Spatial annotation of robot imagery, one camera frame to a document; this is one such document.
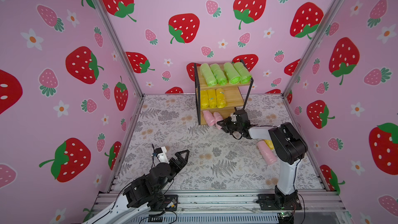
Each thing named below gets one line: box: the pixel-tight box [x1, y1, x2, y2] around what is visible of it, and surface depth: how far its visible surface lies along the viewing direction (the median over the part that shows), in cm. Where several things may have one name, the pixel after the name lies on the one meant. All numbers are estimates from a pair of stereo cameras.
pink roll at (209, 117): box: [202, 109, 216, 126], surface depth 105 cm
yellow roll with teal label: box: [215, 88, 226, 109], surface depth 92 cm
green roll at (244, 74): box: [233, 61, 252, 84], surface depth 81 cm
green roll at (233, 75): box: [223, 62, 241, 85], surface depth 81 cm
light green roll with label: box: [209, 63, 228, 86], surface depth 80 cm
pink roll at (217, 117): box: [212, 111, 224, 130], surface depth 103 cm
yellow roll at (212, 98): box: [206, 89, 218, 109], surface depth 92 cm
